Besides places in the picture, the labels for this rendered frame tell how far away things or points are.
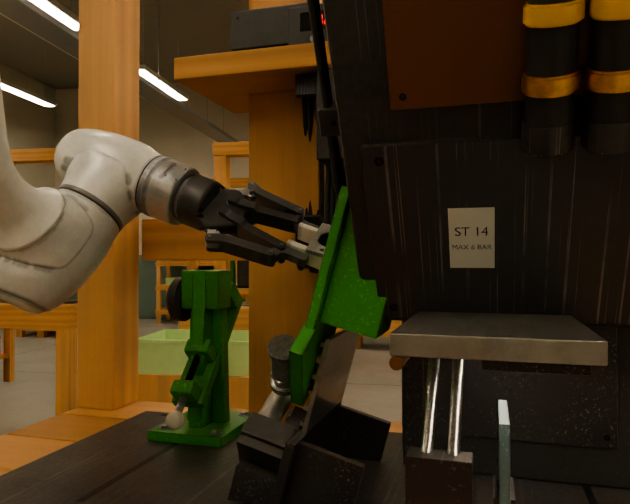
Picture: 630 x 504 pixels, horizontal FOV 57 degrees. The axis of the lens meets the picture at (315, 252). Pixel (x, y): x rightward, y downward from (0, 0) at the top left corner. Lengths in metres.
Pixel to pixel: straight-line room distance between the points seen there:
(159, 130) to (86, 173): 11.17
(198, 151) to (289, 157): 10.56
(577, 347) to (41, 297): 0.62
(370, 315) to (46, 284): 0.41
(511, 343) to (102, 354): 0.96
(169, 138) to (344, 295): 11.29
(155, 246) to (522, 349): 0.96
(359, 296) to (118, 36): 0.86
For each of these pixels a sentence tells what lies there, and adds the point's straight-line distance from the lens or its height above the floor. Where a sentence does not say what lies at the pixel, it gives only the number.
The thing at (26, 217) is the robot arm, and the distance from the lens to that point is 0.80.
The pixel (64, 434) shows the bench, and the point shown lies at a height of 0.88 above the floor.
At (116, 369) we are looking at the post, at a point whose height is 0.96.
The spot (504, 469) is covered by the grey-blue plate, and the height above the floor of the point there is 1.00.
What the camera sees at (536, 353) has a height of 1.12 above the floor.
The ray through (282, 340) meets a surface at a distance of 0.70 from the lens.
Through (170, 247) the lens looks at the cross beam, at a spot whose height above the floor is 1.21.
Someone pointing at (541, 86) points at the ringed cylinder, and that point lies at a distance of 0.51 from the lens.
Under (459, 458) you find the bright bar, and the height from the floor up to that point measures 1.01.
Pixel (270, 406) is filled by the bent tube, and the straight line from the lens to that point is 0.76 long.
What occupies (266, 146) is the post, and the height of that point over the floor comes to 1.40.
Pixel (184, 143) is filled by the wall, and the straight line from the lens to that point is 11.77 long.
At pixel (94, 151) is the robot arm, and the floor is 1.34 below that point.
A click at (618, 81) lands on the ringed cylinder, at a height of 1.33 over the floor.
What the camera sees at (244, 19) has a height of 1.61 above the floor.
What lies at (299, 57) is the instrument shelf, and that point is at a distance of 1.00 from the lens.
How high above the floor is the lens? 1.19
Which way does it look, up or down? 1 degrees up
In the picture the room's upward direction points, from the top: straight up
